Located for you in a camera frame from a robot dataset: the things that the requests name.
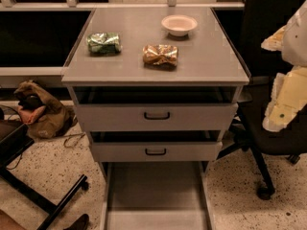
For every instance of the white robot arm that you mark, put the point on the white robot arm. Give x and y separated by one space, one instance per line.
294 49

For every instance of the brown bag on floor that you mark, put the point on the brown bag on floor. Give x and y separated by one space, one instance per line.
44 115

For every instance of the crushed orange can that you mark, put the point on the crushed orange can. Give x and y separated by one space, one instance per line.
160 54

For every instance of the grey drawer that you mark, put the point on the grey drawer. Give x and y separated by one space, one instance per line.
129 146
155 196
109 108

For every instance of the bottom grey drawer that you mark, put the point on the bottom grey drawer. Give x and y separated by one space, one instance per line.
155 196

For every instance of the black middle drawer handle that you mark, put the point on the black middle drawer handle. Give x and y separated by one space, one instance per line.
155 152

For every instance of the middle grey drawer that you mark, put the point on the middle grey drawer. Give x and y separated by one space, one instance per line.
129 146

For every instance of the grey drawer cabinet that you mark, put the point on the grey drawer cabinet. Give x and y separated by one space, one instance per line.
205 56

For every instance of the black office chair right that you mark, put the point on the black office chair right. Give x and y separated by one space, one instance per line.
262 18

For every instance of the black drawer handle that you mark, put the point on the black drawer handle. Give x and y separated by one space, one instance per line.
155 152
156 116

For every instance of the top grey drawer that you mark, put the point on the top grey drawer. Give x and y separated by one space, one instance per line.
109 108

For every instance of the white paper bowl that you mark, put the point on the white paper bowl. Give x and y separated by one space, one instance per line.
179 25

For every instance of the crushed green can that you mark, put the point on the crushed green can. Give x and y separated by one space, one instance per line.
104 43

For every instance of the black top drawer handle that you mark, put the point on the black top drawer handle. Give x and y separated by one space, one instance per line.
156 116

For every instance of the black chair base left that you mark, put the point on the black chair base left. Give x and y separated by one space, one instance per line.
28 166

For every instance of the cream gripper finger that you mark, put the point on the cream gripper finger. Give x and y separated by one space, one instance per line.
275 41
288 97

